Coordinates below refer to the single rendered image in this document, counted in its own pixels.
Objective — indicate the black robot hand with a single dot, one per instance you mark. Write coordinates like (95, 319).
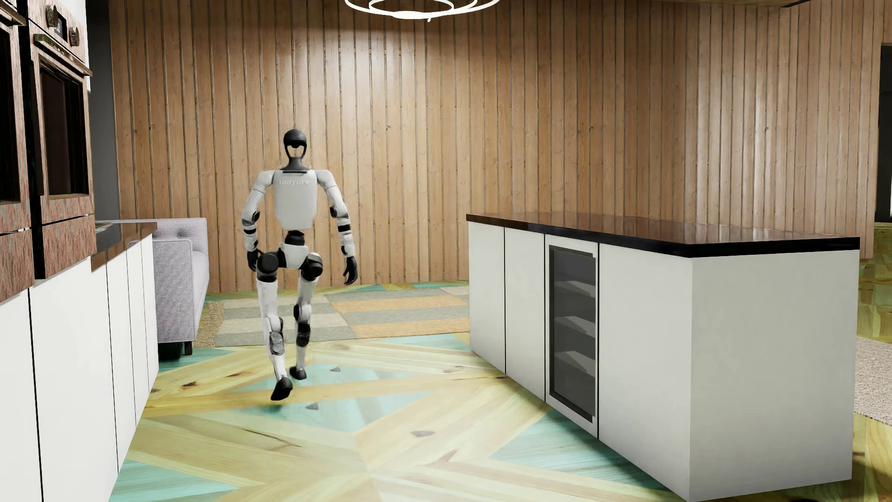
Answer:
(350, 270)
(253, 260)

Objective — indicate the white kitchen island counter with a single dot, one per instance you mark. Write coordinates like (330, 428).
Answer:
(697, 334)

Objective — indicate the striped pastel area rug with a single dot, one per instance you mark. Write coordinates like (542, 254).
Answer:
(376, 314)

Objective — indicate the white robot right leg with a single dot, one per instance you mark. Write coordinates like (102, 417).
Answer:
(270, 314)

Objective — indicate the white robot leg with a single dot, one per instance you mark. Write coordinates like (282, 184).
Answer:
(305, 307)
(270, 314)

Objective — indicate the white robot left leg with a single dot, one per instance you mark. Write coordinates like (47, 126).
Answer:
(305, 307)

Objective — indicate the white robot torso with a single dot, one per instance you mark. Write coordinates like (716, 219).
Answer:
(295, 201)

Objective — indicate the grey fabric sofa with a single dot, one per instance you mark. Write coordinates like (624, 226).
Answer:
(178, 279)

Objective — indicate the black robot head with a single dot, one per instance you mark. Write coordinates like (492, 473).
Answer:
(295, 144)

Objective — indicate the white base cabinet run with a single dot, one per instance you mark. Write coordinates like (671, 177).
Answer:
(76, 362)

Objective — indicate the built-in glass door wine cooler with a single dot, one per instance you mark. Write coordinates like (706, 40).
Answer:
(572, 331)

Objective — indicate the copper tall oven cabinet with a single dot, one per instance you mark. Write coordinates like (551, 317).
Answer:
(12, 139)

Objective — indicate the grey shaggy rug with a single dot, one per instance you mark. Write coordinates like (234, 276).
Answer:
(874, 380)

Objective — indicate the copper built-in wall oven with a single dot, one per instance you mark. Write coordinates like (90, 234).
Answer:
(63, 132)

